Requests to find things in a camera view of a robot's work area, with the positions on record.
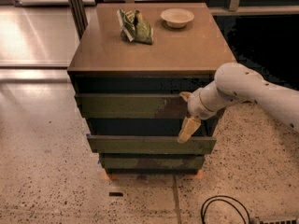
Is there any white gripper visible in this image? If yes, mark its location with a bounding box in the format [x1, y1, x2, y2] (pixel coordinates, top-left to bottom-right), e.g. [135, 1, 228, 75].
[178, 89, 215, 144]

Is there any drawer dark front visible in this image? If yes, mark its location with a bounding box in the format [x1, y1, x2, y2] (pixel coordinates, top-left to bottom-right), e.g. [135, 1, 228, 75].
[75, 93, 188, 119]

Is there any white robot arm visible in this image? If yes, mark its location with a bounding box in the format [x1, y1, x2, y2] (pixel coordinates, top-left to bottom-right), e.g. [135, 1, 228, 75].
[178, 63, 299, 143]

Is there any brown drawer cabinet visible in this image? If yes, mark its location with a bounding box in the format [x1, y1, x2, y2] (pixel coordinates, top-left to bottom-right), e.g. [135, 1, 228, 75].
[68, 4, 235, 174]

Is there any white ceramic bowl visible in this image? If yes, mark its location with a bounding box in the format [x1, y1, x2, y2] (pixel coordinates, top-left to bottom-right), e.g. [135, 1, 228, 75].
[161, 8, 194, 29]

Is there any green crumpled chip bag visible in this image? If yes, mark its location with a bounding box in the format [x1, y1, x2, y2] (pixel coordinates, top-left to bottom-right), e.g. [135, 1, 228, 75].
[117, 8, 153, 45]

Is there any grey power strip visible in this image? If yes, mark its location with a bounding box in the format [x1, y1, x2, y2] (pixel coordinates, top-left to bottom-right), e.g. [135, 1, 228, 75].
[251, 216, 299, 224]

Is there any black floor cable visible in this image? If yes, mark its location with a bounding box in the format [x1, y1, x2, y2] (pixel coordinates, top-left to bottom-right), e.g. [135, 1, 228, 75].
[200, 195, 252, 224]

